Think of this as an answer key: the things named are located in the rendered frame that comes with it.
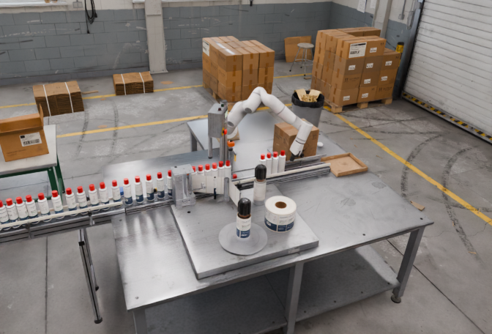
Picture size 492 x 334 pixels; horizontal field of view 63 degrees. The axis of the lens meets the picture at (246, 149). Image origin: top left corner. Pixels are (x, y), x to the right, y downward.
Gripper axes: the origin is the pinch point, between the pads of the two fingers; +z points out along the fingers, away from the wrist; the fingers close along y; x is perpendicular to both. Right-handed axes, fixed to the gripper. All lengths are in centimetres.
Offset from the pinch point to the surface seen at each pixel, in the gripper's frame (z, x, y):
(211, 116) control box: -19, -77, -3
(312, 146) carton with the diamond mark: -7.2, 28.9, -18.3
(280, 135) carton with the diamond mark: -7.2, 1.5, -29.0
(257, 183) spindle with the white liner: 10, -43, 30
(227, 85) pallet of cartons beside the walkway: 31, 77, -316
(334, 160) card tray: -1, 52, -10
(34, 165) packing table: 87, -173, -93
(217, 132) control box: -9, -70, -1
